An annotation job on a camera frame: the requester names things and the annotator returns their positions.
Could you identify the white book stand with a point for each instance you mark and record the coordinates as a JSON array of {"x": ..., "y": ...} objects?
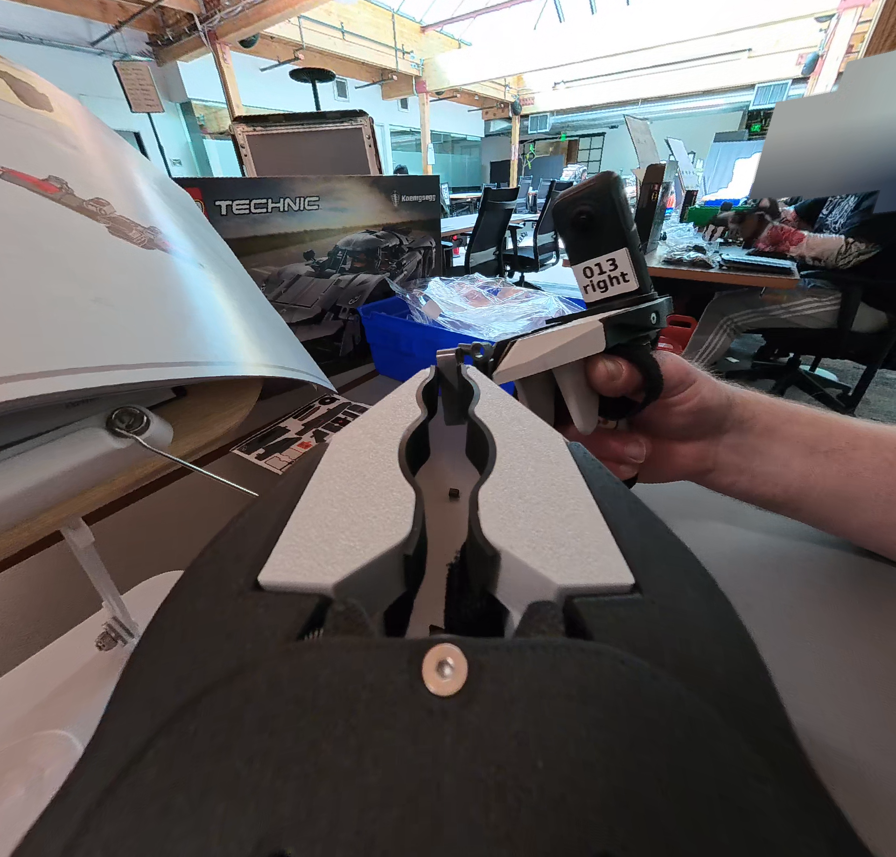
[{"x": 56, "y": 465}]

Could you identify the blue storage bin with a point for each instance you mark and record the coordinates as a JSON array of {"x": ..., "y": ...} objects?
[{"x": 392, "y": 342}]

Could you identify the person's right forearm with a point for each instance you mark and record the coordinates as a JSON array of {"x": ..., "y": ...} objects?
[{"x": 805, "y": 465}]

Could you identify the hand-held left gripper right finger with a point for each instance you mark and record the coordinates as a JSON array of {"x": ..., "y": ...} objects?
[{"x": 546, "y": 521}]

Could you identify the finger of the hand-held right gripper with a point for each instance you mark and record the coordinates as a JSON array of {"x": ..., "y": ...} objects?
[{"x": 560, "y": 346}]

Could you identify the white wall notice board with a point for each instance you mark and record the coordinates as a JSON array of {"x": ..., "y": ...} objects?
[{"x": 138, "y": 87}]

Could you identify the wooden top desk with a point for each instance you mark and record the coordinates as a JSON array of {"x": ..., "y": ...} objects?
[{"x": 728, "y": 277}]

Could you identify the stack of green bins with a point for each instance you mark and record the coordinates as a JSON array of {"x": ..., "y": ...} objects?
[{"x": 707, "y": 211}]

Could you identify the black office chair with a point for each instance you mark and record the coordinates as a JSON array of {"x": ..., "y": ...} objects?
[
  {"x": 840, "y": 339},
  {"x": 539, "y": 234},
  {"x": 490, "y": 227}
]

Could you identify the black floor lamp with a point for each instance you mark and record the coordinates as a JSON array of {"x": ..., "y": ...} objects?
[{"x": 311, "y": 76}]

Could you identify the grey lego axle connector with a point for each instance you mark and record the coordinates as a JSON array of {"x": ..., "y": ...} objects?
[{"x": 455, "y": 395}]

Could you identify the black white sticker sheet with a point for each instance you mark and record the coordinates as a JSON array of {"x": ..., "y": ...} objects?
[{"x": 294, "y": 437}]

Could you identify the clear plastic bags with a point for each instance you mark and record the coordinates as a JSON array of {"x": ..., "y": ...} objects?
[{"x": 490, "y": 304}]

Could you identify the person's right hand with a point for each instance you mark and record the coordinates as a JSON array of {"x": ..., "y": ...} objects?
[{"x": 679, "y": 423}]

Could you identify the lego instruction book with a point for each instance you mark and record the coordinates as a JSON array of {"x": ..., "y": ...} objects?
[{"x": 105, "y": 276}]

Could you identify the dark lego box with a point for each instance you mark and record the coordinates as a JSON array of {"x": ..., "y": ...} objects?
[{"x": 301, "y": 241}]

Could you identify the black keyboard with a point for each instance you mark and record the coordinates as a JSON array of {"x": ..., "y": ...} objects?
[{"x": 759, "y": 262}]

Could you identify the red crate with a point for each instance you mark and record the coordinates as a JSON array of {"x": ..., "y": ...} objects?
[{"x": 677, "y": 332}]

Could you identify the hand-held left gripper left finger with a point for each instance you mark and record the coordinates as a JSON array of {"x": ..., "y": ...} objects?
[{"x": 350, "y": 514}]

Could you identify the black hard case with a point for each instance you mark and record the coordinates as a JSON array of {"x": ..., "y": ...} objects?
[{"x": 308, "y": 146}]

